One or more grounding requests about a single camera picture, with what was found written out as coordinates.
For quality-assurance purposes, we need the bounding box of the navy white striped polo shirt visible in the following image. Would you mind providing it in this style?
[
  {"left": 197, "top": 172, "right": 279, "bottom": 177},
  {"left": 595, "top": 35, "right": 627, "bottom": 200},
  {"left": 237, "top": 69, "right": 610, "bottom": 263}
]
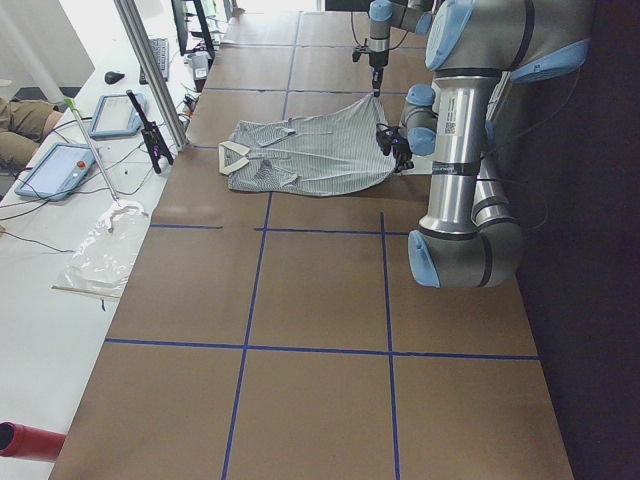
[{"left": 218, "top": 95, "right": 395, "bottom": 197}]

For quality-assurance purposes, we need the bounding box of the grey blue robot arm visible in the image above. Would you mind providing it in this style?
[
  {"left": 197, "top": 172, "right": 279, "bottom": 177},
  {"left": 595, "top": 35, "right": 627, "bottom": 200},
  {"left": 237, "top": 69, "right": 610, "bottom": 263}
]
[
  {"left": 402, "top": 1, "right": 595, "bottom": 288},
  {"left": 367, "top": 0, "right": 434, "bottom": 97}
]

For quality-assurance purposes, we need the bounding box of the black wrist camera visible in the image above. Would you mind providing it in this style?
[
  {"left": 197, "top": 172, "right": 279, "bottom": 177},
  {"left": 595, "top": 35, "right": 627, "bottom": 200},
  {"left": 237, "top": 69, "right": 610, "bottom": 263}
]
[
  {"left": 376, "top": 123, "right": 402, "bottom": 156},
  {"left": 352, "top": 45, "right": 369, "bottom": 63}
]

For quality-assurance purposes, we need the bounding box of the black keyboard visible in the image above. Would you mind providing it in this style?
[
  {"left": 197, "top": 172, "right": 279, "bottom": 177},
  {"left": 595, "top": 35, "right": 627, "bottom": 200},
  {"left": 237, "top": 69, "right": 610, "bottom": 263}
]
[{"left": 148, "top": 38, "right": 170, "bottom": 81}]

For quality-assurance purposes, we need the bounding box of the red cylinder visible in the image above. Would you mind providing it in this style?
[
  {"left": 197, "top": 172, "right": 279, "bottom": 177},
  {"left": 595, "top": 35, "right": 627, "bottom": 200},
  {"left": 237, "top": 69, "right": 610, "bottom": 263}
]
[{"left": 1, "top": 422, "right": 66, "bottom": 462}]

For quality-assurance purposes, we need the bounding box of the black camera stand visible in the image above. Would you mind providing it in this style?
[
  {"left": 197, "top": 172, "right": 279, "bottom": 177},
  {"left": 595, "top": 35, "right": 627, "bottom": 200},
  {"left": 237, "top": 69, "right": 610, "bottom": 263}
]
[{"left": 126, "top": 90, "right": 174, "bottom": 174}]

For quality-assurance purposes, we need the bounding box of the aluminium frame post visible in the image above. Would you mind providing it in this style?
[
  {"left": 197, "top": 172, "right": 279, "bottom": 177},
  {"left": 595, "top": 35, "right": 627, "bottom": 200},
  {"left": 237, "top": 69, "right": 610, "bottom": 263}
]
[{"left": 114, "top": 0, "right": 188, "bottom": 151}]

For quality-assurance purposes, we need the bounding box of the white rod with green tip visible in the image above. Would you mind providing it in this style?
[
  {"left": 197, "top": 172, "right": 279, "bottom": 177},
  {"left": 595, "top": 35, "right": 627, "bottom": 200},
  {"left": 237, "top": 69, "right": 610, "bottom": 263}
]
[{"left": 64, "top": 97, "right": 119, "bottom": 204}]

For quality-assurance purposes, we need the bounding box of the far blue teach pendant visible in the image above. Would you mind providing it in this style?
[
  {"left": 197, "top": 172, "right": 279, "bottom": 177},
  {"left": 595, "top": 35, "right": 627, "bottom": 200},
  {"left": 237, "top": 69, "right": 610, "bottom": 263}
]
[{"left": 89, "top": 94, "right": 142, "bottom": 140}]

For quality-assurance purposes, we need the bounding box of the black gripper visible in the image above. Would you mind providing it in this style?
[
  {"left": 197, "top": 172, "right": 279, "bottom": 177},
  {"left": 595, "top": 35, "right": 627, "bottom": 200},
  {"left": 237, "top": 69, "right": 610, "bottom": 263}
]
[
  {"left": 369, "top": 49, "right": 389, "bottom": 97},
  {"left": 392, "top": 144, "right": 414, "bottom": 173}
]

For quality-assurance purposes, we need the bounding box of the blue teach pendant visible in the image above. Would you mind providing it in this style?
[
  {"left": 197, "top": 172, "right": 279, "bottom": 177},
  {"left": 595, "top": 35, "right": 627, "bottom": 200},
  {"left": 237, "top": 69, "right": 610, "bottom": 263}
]
[
  {"left": 15, "top": 142, "right": 95, "bottom": 201},
  {"left": 89, "top": 94, "right": 142, "bottom": 140}
]

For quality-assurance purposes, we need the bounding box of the clear plastic bag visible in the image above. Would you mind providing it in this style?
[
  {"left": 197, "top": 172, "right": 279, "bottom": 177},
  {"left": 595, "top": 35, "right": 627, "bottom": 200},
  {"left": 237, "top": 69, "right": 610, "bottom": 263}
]
[{"left": 52, "top": 199, "right": 150, "bottom": 299}]

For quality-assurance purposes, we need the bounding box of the black computer mouse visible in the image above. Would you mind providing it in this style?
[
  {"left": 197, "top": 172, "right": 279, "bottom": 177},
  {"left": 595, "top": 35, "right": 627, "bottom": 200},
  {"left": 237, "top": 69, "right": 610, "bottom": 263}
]
[{"left": 104, "top": 71, "right": 125, "bottom": 85}]

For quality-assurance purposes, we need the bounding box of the near blue teach pendant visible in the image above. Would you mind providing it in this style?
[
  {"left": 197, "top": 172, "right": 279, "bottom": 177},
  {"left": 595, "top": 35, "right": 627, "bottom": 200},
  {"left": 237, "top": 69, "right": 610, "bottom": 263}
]
[{"left": 15, "top": 142, "right": 95, "bottom": 201}]

